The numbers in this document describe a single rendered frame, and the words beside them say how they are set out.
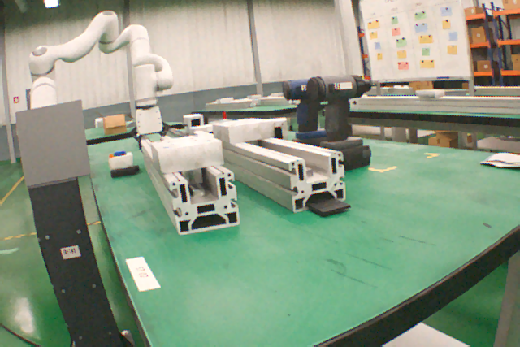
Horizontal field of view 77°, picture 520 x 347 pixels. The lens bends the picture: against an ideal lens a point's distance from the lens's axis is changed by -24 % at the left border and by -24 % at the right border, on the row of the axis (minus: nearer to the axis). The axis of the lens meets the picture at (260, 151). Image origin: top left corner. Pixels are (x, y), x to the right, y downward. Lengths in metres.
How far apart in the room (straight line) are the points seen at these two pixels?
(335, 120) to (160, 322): 0.68
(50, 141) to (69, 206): 0.23
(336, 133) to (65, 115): 0.89
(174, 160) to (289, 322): 0.40
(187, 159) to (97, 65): 11.77
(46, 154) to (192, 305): 1.07
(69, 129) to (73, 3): 11.49
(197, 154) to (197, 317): 0.36
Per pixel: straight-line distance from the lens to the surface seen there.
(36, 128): 1.41
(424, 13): 4.09
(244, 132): 0.97
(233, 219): 0.67
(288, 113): 3.95
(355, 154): 0.97
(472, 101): 2.28
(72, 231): 1.43
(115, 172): 1.26
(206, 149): 0.70
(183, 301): 0.43
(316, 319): 0.37
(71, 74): 12.40
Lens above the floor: 0.98
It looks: 8 degrees down
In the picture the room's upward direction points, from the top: 6 degrees counter-clockwise
